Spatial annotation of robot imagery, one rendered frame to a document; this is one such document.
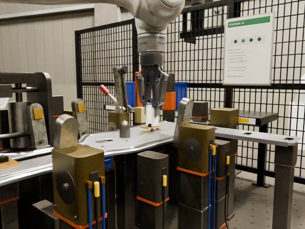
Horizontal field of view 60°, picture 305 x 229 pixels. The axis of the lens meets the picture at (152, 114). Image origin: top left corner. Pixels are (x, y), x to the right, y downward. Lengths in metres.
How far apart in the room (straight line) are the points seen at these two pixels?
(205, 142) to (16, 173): 0.43
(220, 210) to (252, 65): 0.68
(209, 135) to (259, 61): 0.66
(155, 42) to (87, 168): 0.51
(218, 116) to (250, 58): 0.39
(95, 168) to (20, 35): 5.62
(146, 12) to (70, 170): 0.43
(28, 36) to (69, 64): 1.09
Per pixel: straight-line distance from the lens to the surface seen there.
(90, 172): 0.46
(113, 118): 0.98
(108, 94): 1.02
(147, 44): 0.84
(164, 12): 0.68
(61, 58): 5.29
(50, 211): 0.67
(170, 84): 1.19
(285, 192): 0.88
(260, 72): 1.28
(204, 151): 0.69
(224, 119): 1.00
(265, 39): 1.28
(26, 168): 0.56
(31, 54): 5.79
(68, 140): 0.50
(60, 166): 0.49
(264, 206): 1.13
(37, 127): 0.78
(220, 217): 0.90
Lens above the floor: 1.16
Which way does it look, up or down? 7 degrees down
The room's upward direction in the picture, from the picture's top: straight up
